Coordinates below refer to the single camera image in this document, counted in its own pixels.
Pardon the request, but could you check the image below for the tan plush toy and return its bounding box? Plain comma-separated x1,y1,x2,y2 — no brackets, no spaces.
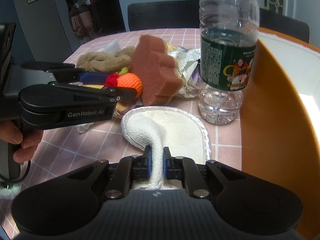
76,46,136,73

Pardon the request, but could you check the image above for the white terry cloth mitt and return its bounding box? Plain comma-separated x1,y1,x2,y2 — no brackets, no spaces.
120,106,211,190

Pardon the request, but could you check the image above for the brown sponge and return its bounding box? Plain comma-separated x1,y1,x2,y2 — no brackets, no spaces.
130,35,183,106

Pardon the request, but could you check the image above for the person's left hand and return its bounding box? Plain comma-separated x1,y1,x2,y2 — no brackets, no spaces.
1,120,43,163

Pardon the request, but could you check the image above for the yellow wet wipes pack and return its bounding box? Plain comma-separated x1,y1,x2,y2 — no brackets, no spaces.
113,101,136,119

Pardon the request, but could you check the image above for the red crochet ball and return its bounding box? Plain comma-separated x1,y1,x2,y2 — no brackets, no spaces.
104,73,119,87

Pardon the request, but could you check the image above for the orange crochet fruit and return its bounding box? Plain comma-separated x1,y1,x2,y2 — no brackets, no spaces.
117,67,143,98

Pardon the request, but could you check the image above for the pink checked tablecloth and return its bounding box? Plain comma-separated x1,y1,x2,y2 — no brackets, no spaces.
0,28,243,240

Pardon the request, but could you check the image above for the clear plastic bag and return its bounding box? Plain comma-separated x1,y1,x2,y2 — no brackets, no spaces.
96,41,121,55

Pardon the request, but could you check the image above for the cluttered dark shelf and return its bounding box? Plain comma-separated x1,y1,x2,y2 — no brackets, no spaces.
65,0,125,44

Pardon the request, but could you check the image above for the crumpled silver foil bag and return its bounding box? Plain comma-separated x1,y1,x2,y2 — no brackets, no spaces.
167,43,201,98

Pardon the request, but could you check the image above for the black chair left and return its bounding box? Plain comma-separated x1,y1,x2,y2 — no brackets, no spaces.
127,0,200,31

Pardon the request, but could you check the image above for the black chair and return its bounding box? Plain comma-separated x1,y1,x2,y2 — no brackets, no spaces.
260,8,310,43
127,0,200,31

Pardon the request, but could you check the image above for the orange storage box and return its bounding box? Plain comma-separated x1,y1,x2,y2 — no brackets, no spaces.
240,28,319,239

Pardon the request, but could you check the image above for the clear plastic water bottle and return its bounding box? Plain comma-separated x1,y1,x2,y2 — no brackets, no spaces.
199,0,259,125

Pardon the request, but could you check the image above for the black chair right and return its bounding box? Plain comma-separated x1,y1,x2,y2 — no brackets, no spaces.
260,8,310,43

